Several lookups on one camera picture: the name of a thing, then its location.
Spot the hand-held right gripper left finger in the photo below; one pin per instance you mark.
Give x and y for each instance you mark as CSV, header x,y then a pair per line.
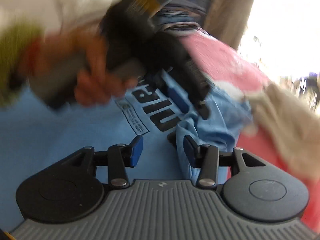
x,y
136,152

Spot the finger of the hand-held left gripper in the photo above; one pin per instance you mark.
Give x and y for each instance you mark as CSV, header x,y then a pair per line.
x,y
178,101
203,111

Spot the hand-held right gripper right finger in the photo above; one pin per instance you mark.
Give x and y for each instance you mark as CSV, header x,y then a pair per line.
x,y
190,152

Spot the blue T-shirt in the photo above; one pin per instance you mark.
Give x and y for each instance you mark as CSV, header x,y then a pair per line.
x,y
62,130

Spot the stack of folded clothes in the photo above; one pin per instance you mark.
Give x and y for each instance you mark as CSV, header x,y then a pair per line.
x,y
180,20

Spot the person's left hand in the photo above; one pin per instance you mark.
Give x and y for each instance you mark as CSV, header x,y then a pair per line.
x,y
95,90

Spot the red floral blanket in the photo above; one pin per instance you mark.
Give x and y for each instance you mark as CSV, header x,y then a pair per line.
x,y
220,55

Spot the blue plastic-wrapped pack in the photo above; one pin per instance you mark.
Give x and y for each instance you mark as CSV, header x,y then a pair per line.
x,y
198,0

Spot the cream sweater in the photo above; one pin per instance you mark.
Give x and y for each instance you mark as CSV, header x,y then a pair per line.
x,y
287,130

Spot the beige curtain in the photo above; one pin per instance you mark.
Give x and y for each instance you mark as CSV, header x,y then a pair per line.
x,y
230,10

